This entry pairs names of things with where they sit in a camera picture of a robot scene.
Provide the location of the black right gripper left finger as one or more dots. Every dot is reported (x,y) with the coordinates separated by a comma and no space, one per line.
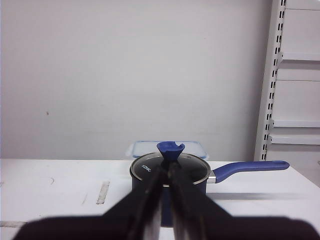
(136,217)

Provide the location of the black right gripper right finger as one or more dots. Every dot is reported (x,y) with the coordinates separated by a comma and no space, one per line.
(197,225)

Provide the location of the dark blue saucepan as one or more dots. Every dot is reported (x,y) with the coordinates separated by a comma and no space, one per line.
(190,194)

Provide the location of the glass pot lid blue knob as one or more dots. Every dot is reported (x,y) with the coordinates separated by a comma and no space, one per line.
(166,154)

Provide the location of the clear plastic container blue rim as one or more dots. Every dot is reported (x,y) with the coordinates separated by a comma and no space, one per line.
(142,147)

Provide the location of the white slotted shelving rack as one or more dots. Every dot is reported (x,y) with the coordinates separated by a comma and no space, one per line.
(289,112)

